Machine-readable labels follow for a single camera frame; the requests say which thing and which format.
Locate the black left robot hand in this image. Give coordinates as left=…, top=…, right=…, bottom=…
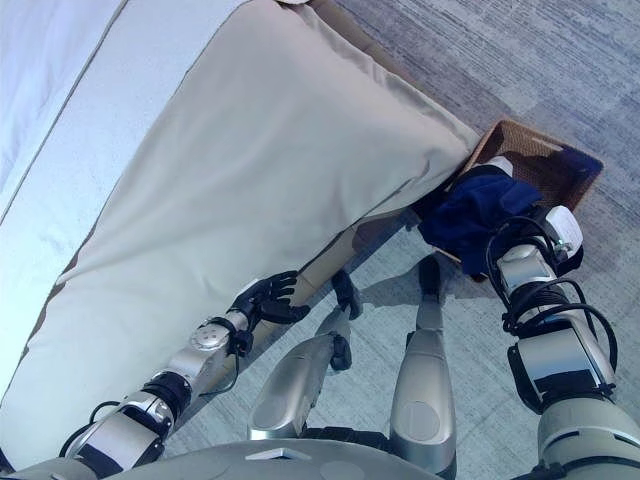
left=232, top=269, right=312, bottom=325

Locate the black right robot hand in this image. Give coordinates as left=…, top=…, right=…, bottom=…
left=519, top=203, right=586, bottom=262

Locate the dark blue garment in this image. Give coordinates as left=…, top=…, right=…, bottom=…
left=417, top=167, right=544, bottom=277

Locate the brown wicker basket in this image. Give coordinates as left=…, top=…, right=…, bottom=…
left=424, top=117, right=605, bottom=284

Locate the white garment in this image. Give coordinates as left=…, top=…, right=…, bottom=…
left=477, top=154, right=516, bottom=177

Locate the grey robot torso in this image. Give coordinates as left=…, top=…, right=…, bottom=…
left=0, top=433, right=451, bottom=480

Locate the grey area rug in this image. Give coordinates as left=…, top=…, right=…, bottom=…
left=189, top=0, right=640, bottom=480

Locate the white duvet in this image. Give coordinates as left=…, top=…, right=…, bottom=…
left=0, top=0, right=311, bottom=281

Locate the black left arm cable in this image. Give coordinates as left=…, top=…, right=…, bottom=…
left=58, top=324, right=254, bottom=447

